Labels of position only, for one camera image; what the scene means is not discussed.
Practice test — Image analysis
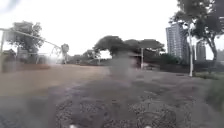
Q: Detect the group of broad trees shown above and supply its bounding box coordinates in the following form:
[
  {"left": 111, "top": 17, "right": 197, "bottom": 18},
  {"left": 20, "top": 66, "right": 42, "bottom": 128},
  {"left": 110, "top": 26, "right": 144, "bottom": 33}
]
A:
[{"left": 92, "top": 34, "right": 166, "bottom": 68}]

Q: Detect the pale thin pole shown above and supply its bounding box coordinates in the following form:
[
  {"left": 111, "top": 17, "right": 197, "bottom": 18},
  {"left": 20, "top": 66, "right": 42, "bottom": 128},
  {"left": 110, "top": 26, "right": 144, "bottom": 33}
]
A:
[{"left": 139, "top": 47, "right": 145, "bottom": 70}]

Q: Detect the grey pebble path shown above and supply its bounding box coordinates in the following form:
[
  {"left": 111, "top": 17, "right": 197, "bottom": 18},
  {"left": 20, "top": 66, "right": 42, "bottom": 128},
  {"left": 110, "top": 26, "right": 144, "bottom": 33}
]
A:
[{"left": 0, "top": 68, "right": 224, "bottom": 128}]

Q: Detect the small round tree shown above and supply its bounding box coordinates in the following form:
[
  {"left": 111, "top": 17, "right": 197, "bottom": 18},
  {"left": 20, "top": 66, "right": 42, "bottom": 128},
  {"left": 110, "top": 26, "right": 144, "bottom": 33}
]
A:
[{"left": 60, "top": 43, "right": 71, "bottom": 65}]

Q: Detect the dark hedge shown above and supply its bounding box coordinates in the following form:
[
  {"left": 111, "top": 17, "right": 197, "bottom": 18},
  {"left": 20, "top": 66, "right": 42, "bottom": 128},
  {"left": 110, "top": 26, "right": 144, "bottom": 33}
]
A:
[{"left": 145, "top": 53, "right": 224, "bottom": 74}]

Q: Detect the tall grey tower building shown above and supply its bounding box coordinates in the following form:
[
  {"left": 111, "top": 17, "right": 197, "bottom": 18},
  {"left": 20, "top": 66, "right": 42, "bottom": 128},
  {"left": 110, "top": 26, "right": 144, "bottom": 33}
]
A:
[{"left": 165, "top": 22, "right": 190, "bottom": 63}]

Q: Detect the brown dirt ground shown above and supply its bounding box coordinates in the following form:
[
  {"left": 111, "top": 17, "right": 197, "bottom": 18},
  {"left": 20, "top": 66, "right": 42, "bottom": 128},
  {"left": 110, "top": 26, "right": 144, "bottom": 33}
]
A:
[{"left": 0, "top": 63, "right": 112, "bottom": 98}]

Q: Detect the white pole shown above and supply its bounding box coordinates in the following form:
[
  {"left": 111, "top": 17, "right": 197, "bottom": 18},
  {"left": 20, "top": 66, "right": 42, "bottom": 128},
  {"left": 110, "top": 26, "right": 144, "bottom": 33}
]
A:
[{"left": 187, "top": 23, "right": 195, "bottom": 78}]

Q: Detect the shorter grey tower building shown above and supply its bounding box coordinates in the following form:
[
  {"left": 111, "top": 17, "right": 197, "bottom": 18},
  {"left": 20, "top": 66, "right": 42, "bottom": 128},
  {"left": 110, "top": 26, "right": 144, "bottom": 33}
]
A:
[{"left": 195, "top": 39, "right": 208, "bottom": 62}]

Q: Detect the green leafy tree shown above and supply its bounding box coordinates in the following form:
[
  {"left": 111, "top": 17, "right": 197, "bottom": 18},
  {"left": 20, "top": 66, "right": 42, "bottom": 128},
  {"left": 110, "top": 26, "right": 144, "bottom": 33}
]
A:
[{"left": 4, "top": 20, "right": 46, "bottom": 64}]

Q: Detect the large dark tree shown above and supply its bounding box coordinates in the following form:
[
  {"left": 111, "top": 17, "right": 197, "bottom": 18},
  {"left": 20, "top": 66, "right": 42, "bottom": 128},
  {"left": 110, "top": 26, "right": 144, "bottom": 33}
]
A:
[{"left": 169, "top": 0, "right": 224, "bottom": 74}]

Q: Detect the grass strip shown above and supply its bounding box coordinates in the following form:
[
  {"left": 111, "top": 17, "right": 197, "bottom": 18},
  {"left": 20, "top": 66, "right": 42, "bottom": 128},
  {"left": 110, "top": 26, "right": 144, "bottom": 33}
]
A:
[{"left": 194, "top": 71, "right": 224, "bottom": 112}]

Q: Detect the pale slanted frame structure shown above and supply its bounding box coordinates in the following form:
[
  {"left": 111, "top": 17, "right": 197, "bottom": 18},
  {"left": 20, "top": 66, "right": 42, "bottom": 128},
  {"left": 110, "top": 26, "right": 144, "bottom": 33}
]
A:
[{"left": 0, "top": 27, "right": 63, "bottom": 73}]

